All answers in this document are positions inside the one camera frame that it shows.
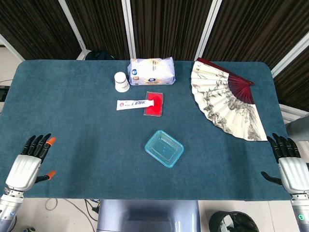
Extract black device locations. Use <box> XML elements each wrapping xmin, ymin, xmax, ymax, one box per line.
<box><xmin>0</xmin><ymin>86</ymin><xmax>9</xmax><ymax>102</ymax></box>

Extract white paper cup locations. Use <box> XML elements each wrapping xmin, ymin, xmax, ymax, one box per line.
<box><xmin>114</xmin><ymin>72</ymin><xmax>130</xmax><ymax>93</ymax></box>

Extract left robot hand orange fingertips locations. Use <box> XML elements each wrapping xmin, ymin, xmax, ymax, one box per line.
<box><xmin>5</xmin><ymin>133</ymin><xmax>57</xmax><ymax>193</ymax></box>

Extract white partition post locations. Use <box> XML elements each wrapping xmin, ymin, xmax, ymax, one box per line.
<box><xmin>121</xmin><ymin>0</ymin><xmax>136</xmax><ymax>60</ymax></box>
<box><xmin>194</xmin><ymin>0</ymin><xmax>223</xmax><ymax>61</ymax></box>
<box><xmin>57</xmin><ymin>0</ymin><xmax>87</xmax><ymax>53</ymax></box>

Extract paper folding fan red ribs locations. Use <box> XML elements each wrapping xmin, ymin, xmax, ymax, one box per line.
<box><xmin>190</xmin><ymin>57</ymin><xmax>268</xmax><ymax>142</ymax></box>

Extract white tissue pack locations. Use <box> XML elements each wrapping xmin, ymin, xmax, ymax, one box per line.
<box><xmin>127</xmin><ymin>57</ymin><xmax>177</xmax><ymax>86</ymax></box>

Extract dark slatted partition panel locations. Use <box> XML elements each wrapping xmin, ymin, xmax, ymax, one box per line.
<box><xmin>202</xmin><ymin>0</ymin><xmax>309</xmax><ymax>104</ymax></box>
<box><xmin>65</xmin><ymin>0</ymin><xmax>131</xmax><ymax>60</ymax></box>
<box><xmin>0</xmin><ymin>0</ymin><xmax>82</xmax><ymax>61</ymax></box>
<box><xmin>130</xmin><ymin>0</ymin><xmax>213</xmax><ymax>61</ymax></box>

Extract white toothpaste tube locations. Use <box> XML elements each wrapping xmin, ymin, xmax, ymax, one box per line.
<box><xmin>116</xmin><ymin>99</ymin><xmax>155</xmax><ymax>111</ymax></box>

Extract black waste bin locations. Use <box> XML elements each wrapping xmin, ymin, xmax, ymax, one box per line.
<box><xmin>209</xmin><ymin>211</ymin><xmax>259</xmax><ymax>232</ymax></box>

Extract grey-blue robot torso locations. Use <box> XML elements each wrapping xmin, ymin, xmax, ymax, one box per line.
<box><xmin>96</xmin><ymin>199</ymin><xmax>201</xmax><ymax>232</ymax></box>

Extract red ink pad case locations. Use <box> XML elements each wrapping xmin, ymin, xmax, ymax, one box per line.
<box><xmin>143</xmin><ymin>91</ymin><xmax>164</xmax><ymax>117</ymax></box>

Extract floor cables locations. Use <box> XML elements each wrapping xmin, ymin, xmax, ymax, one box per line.
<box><xmin>45</xmin><ymin>198</ymin><xmax>99</xmax><ymax>232</ymax></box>

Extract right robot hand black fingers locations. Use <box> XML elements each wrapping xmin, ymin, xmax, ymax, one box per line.
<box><xmin>261</xmin><ymin>132</ymin><xmax>309</xmax><ymax>194</ymax></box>

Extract blue container lid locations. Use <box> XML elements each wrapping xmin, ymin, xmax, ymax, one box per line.
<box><xmin>144</xmin><ymin>130</ymin><xmax>184</xmax><ymax>169</ymax></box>

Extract teal table cloth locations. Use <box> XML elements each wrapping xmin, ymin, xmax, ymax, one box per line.
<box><xmin>0</xmin><ymin>59</ymin><xmax>294</xmax><ymax>201</ymax></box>

